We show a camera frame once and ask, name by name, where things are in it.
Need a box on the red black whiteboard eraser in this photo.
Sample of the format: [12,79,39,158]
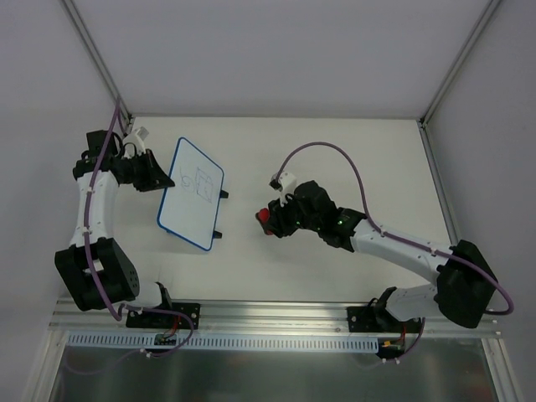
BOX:
[255,208,273,230]

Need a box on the blue framed whiteboard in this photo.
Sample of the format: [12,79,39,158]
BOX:
[157,137,224,251]

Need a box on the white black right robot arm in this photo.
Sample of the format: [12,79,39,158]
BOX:
[255,181,497,332]

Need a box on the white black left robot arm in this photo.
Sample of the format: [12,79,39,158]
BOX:
[54,127,174,327]

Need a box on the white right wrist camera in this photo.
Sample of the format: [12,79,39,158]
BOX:
[269,171,297,207]

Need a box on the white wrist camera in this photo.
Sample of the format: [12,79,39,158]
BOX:
[269,171,297,207]
[123,126,149,158]

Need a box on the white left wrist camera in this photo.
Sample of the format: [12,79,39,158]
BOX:
[123,126,149,158]

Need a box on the aluminium mounting rail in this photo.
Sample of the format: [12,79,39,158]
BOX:
[48,296,502,336]

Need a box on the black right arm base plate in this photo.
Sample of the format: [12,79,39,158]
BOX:
[346,305,422,333]

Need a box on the white slotted cable duct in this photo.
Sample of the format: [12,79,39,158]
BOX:
[66,331,379,354]

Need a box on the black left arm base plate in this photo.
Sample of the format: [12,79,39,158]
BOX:
[126,301,201,330]

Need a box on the left aluminium frame post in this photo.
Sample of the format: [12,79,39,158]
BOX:
[59,0,132,125]

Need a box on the aluminium frame post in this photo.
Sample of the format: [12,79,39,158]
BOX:
[59,0,132,125]
[420,0,503,128]

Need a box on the right aluminium frame post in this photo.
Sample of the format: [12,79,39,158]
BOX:
[420,0,503,128]

